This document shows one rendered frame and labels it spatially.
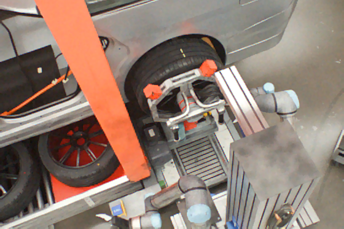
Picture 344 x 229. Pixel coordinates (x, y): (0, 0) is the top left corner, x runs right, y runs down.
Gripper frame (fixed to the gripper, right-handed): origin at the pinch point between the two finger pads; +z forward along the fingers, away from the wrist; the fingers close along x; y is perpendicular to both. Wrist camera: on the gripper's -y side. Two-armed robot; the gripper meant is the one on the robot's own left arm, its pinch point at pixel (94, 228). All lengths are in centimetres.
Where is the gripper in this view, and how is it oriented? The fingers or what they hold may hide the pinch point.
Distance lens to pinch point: 249.4
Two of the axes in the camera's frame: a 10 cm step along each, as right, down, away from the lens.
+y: 1.2, 5.9, 8.0
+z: -9.9, 1.6, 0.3
